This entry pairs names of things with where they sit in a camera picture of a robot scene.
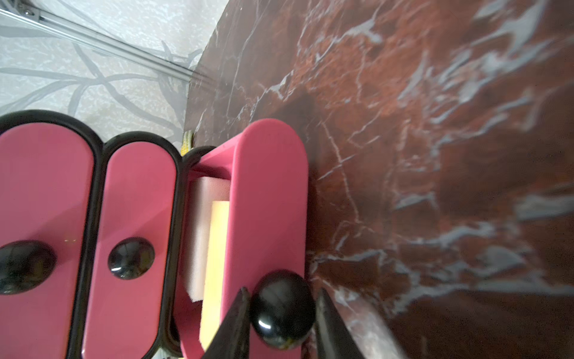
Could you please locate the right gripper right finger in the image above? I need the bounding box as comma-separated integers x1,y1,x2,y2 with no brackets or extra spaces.
315,289,365,359

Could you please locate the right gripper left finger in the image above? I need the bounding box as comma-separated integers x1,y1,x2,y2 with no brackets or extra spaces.
202,287,251,359

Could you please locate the pale yellow foam sponge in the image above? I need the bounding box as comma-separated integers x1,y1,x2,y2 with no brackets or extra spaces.
199,200,230,352

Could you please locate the pink drawer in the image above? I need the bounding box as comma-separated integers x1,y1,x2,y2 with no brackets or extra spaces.
82,142,176,358
173,118,317,359
1,123,94,358

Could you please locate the pale pink foam sponge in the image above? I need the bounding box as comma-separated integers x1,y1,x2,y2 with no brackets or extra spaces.
179,177,230,302

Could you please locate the black drawer unit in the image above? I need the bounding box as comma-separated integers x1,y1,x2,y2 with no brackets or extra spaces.
0,109,216,359

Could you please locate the pink bottom drawer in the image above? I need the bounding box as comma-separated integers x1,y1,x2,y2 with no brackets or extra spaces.
173,118,317,359

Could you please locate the pink top drawer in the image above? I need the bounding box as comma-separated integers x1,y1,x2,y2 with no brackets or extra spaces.
1,123,94,358

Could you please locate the yellow work glove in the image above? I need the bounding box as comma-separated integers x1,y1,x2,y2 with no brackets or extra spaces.
180,130,194,156

